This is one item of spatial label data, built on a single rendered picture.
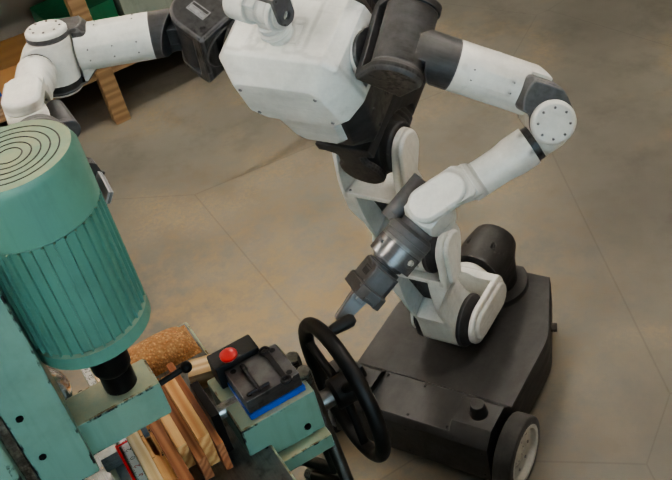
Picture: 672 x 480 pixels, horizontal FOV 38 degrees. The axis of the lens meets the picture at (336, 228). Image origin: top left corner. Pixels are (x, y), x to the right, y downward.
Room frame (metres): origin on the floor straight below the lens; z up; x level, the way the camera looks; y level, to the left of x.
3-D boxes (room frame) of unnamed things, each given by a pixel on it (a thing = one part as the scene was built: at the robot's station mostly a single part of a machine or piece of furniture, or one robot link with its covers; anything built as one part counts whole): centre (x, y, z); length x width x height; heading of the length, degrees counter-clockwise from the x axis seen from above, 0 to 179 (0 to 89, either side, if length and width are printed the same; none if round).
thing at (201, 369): (1.25, 0.29, 0.92); 0.05 x 0.04 x 0.04; 92
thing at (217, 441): (1.14, 0.30, 0.93); 0.22 x 0.01 x 0.06; 21
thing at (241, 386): (1.15, 0.19, 0.99); 0.13 x 0.11 x 0.06; 21
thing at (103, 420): (1.10, 0.40, 1.03); 0.14 x 0.07 x 0.09; 111
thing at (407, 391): (1.90, -0.24, 0.19); 0.64 x 0.52 x 0.33; 141
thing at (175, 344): (1.34, 0.37, 0.92); 0.14 x 0.09 x 0.04; 111
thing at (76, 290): (1.11, 0.38, 1.35); 0.18 x 0.18 x 0.31
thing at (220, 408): (1.12, 0.24, 0.95); 0.09 x 0.07 x 0.09; 21
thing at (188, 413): (1.13, 0.31, 0.94); 0.16 x 0.02 x 0.07; 21
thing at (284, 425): (1.14, 0.19, 0.91); 0.15 x 0.14 x 0.09; 21
